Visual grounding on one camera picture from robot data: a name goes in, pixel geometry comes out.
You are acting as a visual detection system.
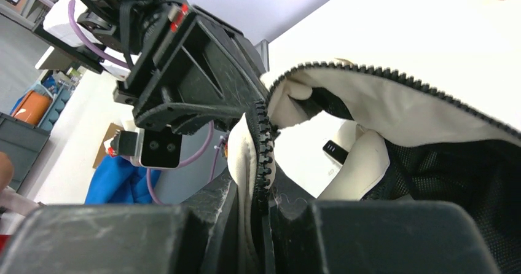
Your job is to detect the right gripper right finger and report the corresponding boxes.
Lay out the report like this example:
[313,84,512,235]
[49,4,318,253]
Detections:
[266,169,499,273]

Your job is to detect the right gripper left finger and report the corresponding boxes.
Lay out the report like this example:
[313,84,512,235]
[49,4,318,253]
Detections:
[1,180,238,273]

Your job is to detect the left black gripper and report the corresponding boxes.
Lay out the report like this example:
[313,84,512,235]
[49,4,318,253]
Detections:
[113,4,267,135]

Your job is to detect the beige zip jacket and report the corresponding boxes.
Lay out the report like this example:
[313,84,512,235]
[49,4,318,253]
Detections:
[227,0,520,273]

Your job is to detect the cardboard piece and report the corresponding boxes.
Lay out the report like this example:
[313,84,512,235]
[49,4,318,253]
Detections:
[92,123,123,169]

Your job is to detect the blue cloth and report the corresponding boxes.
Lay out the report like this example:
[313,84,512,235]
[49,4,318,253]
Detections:
[84,155,152,205]

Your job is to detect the orange container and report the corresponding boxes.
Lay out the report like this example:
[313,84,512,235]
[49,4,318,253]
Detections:
[11,90,52,126]

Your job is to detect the grey storage crate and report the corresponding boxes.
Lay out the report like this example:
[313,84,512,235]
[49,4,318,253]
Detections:
[1,112,50,190]

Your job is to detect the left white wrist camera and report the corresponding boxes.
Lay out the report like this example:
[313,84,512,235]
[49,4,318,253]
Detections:
[107,127,182,170]

